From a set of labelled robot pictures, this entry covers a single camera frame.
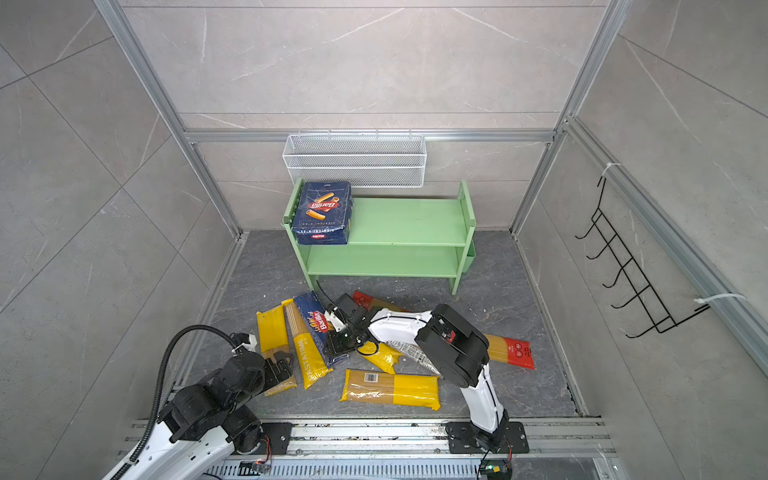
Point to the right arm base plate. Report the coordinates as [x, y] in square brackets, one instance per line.
[465, 438]

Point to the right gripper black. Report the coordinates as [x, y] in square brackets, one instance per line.
[334, 345]

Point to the white wire mesh basket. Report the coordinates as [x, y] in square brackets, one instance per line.
[365, 160]

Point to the yellow spaghetti bag centre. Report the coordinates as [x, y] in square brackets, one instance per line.
[380, 355]

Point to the red spaghetti bag right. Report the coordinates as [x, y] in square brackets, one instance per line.
[510, 351]

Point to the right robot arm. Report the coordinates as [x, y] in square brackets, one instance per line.
[451, 343]

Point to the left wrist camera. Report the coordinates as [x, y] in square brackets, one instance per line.
[244, 342]

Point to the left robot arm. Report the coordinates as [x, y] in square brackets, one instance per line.
[210, 420]

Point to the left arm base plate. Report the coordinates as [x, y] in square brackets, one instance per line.
[271, 437]

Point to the red spaghetti bag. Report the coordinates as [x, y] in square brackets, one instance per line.
[510, 351]
[372, 303]

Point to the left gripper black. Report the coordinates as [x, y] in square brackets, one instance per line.
[286, 368]

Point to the red spaghetti bag upper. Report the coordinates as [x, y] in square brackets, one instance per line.
[372, 303]

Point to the black wire hook rack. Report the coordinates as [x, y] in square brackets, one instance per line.
[630, 271]

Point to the yellow spaghetti bag with lettering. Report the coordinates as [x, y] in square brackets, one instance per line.
[311, 363]

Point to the blue Barilla rigatoni box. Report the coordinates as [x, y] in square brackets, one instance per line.
[323, 213]

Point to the clear white-label spaghetti bag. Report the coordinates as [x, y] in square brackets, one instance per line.
[414, 353]

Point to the green wooden two-tier shelf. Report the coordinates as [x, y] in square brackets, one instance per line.
[393, 237]

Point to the yellow spaghetti bag far left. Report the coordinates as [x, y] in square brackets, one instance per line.
[272, 331]

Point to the large yellow spaghetti bag front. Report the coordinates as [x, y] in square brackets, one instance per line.
[391, 389]

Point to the blue Barilla spaghetti box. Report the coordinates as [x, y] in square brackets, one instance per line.
[313, 314]

